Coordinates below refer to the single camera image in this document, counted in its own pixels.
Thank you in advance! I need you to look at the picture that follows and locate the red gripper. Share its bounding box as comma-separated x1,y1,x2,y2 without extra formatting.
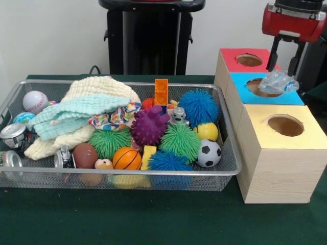
262,3,327,77

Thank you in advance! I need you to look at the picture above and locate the clear plastic bottle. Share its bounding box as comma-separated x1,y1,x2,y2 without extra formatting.
258,68,300,96

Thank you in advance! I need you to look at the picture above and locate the colourful patterned cloth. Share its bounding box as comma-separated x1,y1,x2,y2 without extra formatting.
88,102,143,131

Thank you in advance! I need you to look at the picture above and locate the cream knitted cloth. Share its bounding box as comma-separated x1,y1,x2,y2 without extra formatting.
24,76,141,161

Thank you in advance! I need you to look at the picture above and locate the mint knitted cloth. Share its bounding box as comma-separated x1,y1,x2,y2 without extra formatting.
27,93,131,141

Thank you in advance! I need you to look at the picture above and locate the crushed red silver can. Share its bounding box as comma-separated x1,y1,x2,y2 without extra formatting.
54,144,77,169

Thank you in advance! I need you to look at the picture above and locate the wooden box with three holes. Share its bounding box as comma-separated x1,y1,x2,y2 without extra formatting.
214,47,327,204

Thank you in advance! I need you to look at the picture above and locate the black upright panel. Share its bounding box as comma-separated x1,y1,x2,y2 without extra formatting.
294,4,327,108

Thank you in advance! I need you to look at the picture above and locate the large blue koosh ball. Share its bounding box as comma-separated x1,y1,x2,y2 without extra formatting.
178,88,220,128

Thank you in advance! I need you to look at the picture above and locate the black and white soccer ball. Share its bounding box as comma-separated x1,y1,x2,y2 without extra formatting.
195,139,222,168

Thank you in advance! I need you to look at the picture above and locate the green koosh ball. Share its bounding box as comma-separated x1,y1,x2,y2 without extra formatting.
159,124,202,164

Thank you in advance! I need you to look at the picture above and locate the purple spiky toy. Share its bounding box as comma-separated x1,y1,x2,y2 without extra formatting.
131,105,171,146

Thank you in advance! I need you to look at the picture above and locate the orange basketball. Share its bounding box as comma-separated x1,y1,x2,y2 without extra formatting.
112,147,143,170

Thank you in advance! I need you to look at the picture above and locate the dark green tablecloth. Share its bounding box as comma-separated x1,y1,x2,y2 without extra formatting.
0,73,327,245

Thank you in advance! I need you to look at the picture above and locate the crushed black silver can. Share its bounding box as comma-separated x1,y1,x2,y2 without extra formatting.
0,123,34,156

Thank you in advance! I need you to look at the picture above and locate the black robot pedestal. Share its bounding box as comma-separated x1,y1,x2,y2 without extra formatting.
98,0,206,76

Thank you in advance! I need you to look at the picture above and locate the wire mesh bin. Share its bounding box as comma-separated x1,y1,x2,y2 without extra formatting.
0,79,243,192

